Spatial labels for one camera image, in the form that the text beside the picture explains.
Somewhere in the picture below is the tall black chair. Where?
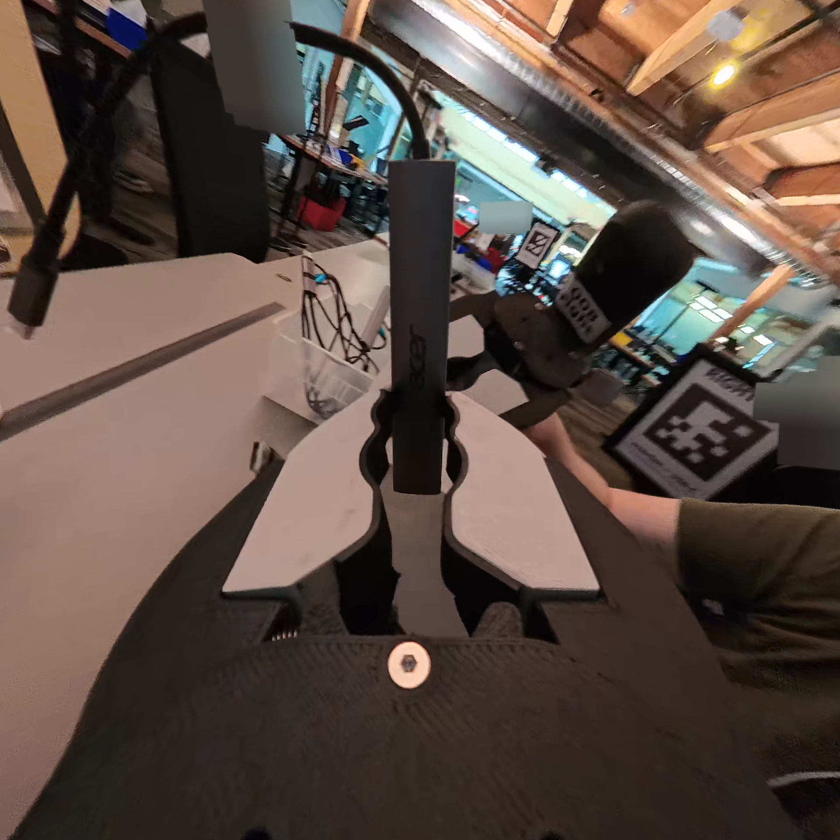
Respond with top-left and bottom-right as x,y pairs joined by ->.
147,36 -> 271,263

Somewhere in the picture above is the clear plastic box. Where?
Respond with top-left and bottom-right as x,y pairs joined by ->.
264,282 -> 395,424

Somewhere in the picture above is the dark grey usb hub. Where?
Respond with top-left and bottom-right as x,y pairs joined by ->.
7,12 -> 458,496

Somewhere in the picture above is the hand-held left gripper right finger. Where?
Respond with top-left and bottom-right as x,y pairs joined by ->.
445,392 -> 602,599

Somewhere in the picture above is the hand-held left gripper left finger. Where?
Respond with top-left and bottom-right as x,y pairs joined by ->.
222,390 -> 388,599

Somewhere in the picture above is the small marker sign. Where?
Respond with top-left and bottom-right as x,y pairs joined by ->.
515,222 -> 563,269

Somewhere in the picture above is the red crate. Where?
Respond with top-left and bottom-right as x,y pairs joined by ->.
298,197 -> 347,232

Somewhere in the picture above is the black framed marker sign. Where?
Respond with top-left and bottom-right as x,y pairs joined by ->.
604,357 -> 782,501

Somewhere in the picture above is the person's right forearm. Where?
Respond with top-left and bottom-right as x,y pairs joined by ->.
607,489 -> 686,578

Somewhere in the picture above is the person's right hand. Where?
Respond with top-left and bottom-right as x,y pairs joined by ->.
524,410 -> 616,511

